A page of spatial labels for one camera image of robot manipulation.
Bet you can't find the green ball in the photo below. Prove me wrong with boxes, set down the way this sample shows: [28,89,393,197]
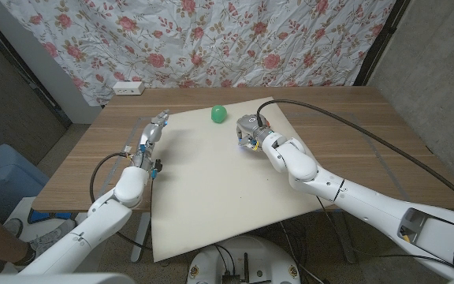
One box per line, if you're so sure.
[210,104,228,124]

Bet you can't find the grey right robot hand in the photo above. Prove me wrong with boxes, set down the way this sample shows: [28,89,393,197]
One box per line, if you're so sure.
[236,113,272,152]

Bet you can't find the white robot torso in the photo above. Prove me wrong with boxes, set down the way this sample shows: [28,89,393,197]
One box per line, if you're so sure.
[0,272,136,284]

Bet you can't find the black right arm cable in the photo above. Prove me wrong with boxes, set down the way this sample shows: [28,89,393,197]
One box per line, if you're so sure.
[255,99,454,213]

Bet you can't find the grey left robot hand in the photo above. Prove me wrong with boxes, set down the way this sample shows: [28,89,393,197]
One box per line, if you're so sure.
[132,109,171,170]

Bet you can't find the wooden table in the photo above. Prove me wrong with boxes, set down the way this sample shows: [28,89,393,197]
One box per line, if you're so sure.
[32,85,454,214]

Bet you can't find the grey sneaker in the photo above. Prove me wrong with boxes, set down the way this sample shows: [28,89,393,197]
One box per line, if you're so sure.
[28,219,77,258]

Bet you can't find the white table leg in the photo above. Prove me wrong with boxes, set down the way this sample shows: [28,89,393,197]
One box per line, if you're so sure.
[130,211,154,263]

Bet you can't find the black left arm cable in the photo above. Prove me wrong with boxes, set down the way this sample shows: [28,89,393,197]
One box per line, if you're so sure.
[88,152,154,252]

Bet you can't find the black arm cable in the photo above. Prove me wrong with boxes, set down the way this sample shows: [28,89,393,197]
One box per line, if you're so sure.
[88,152,154,252]
[255,99,454,213]

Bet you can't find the floral backdrop cloth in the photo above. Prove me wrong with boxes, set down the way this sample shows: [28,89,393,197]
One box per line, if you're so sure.
[0,0,396,107]

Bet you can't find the black backdrop stand pole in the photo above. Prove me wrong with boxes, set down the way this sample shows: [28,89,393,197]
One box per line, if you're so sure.
[353,0,411,87]
[0,7,73,128]

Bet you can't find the white power strip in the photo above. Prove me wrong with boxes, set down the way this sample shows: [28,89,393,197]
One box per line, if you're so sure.
[112,80,146,96]

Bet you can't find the blue storage bin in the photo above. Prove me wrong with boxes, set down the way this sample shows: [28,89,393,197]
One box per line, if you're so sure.
[0,144,50,222]

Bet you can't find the cream foam board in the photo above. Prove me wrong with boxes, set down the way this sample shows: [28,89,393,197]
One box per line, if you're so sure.
[150,96,330,263]

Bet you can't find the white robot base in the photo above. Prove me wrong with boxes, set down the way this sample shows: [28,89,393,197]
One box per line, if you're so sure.
[187,235,302,284]

